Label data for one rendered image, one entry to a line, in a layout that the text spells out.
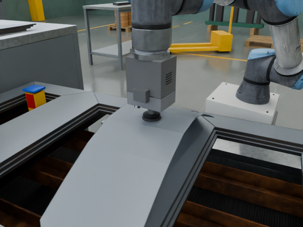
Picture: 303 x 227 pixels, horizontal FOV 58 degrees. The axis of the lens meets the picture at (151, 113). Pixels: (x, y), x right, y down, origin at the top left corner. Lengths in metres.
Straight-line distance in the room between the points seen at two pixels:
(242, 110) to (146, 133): 0.73
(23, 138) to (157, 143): 0.47
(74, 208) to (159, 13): 0.37
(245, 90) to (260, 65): 0.13
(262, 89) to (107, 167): 0.92
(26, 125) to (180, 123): 0.54
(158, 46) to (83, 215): 0.33
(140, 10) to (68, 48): 1.11
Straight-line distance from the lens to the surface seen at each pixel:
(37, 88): 1.15
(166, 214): 0.57
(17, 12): 11.44
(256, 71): 1.26
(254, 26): 8.09
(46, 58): 1.47
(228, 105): 1.23
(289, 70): 1.16
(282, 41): 1.03
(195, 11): 0.60
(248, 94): 1.28
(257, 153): 1.10
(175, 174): 0.66
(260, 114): 1.22
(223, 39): 5.71
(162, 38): 0.52
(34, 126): 0.94
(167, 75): 0.54
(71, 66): 1.62
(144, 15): 0.51
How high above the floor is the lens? 1.25
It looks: 26 degrees down
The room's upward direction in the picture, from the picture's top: straight up
